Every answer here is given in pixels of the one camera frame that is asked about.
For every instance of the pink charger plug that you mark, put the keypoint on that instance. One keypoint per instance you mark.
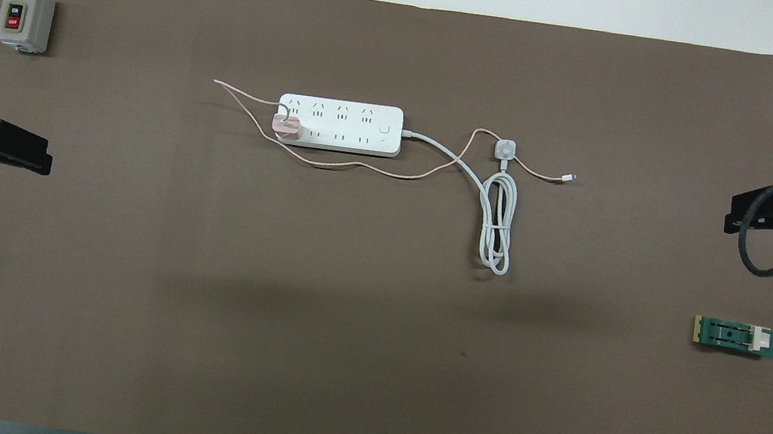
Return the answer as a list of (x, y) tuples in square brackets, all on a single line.
[(288, 130)]

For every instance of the white power strip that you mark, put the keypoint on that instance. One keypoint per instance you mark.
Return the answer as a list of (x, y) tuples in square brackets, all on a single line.
[(339, 125), (506, 149)]

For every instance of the brown table mat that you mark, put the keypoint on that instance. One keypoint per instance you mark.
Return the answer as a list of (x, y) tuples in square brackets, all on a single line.
[(340, 351)]

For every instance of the green knife switch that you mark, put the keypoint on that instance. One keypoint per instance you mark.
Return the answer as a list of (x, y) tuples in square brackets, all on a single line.
[(733, 337)]

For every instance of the grey on-off switch box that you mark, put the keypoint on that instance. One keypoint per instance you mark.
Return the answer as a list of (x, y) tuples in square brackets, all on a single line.
[(24, 18)]

